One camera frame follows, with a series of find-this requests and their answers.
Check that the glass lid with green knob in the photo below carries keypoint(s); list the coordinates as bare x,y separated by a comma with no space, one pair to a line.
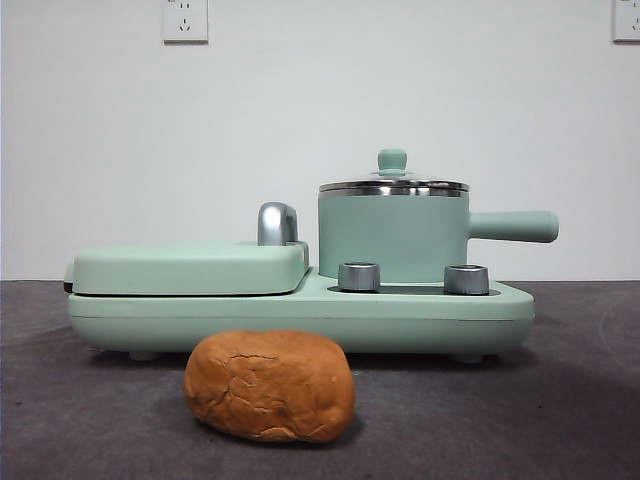
393,160

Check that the brown potato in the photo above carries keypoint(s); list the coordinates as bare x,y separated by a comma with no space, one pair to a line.
270,385

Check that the mint green steamer pot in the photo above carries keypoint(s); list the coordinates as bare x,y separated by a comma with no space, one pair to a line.
390,230

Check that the silver control knob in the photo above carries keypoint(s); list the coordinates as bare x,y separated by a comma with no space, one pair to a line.
359,276
466,280

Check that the mint green breakfast machine base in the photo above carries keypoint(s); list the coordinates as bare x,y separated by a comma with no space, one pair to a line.
300,325

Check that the white wall socket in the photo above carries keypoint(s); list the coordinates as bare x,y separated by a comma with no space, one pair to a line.
627,20
185,20

